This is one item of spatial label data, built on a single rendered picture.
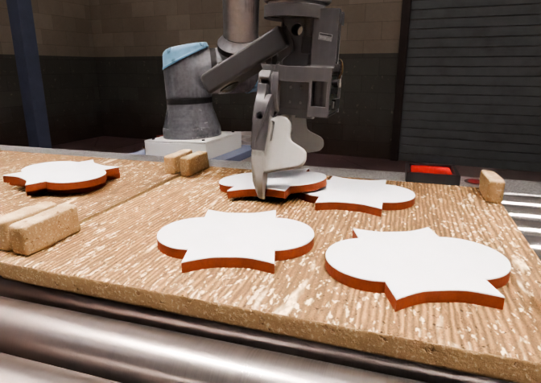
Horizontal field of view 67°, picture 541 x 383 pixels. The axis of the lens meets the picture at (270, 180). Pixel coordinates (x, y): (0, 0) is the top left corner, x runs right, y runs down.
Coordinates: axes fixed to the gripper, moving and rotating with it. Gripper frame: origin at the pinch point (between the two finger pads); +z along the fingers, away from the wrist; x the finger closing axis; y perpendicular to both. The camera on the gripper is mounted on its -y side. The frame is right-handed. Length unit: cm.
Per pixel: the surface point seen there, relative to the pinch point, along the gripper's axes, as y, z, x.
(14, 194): -28.8, 2.7, -11.3
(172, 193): -10.8, 1.8, -5.0
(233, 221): 0.9, 0.4, -13.8
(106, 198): -17.2, 2.1, -9.1
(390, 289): 15.3, -0.1, -21.7
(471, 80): 78, -8, 458
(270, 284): 7.3, 1.2, -22.0
